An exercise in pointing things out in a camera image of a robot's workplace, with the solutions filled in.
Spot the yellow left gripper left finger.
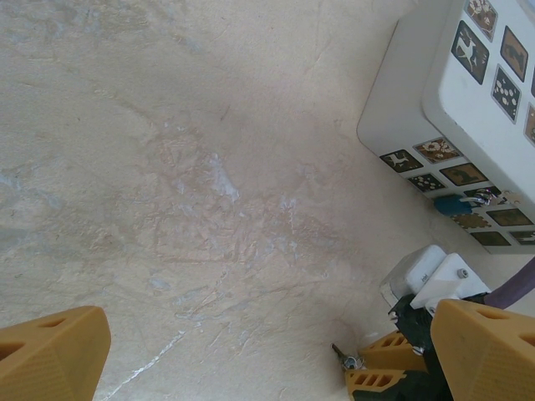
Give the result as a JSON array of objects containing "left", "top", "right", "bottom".
[{"left": 0, "top": 305, "right": 112, "bottom": 401}]

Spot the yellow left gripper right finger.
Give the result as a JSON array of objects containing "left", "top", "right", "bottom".
[{"left": 430, "top": 297, "right": 535, "bottom": 401}]

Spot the small metal key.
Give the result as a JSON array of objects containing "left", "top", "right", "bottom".
[{"left": 331, "top": 343, "right": 361, "bottom": 371}]

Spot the blue padlock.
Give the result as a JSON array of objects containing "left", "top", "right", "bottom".
[{"left": 433, "top": 188, "right": 505, "bottom": 218}]

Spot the white box with patterned tiles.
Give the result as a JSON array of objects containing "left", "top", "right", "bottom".
[{"left": 356, "top": 0, "right": 535, "bottom": 256}]

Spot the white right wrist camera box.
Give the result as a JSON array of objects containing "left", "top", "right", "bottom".
[{"left": 379, "top": 245, "right": 492, "bottom": 311}]

